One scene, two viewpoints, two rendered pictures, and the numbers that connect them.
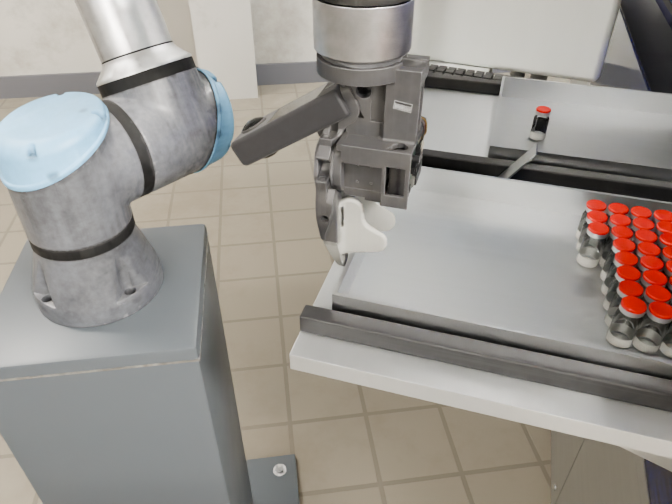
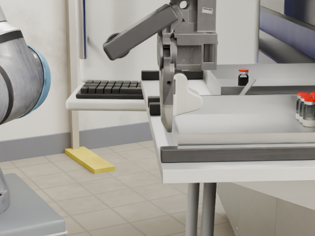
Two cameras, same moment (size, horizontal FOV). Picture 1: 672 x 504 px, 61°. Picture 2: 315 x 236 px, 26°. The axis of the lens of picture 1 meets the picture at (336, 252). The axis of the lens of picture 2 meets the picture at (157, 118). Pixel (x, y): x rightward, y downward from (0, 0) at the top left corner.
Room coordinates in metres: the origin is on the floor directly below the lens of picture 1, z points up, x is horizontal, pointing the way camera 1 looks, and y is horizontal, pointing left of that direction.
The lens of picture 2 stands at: (-0.47, 0.35, 1.17)
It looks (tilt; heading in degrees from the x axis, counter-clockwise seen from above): 14 degrees down; 340
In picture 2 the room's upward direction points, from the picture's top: straight up
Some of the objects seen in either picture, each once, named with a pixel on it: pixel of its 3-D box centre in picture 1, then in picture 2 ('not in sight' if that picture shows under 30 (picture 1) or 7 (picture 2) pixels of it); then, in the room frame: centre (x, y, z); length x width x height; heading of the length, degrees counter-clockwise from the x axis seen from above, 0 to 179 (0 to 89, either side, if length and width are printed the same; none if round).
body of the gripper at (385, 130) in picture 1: (368, 126); (184, 30); (0.44, -0.03, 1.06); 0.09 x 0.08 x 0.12; 74
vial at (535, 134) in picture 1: (540, 124); (243, 81); (0.77, -0.30, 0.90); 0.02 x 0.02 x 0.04
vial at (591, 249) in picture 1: (592, 245); (309, 112); (0.48, -0.27, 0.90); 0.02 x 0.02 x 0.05
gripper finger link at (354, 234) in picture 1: (356, 238); (182, 103); (0.43, -0.02, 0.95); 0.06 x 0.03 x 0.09; 74
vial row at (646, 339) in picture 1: (643, 273); not in sight; (0.43, -0.30, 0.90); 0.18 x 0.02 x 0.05; 163
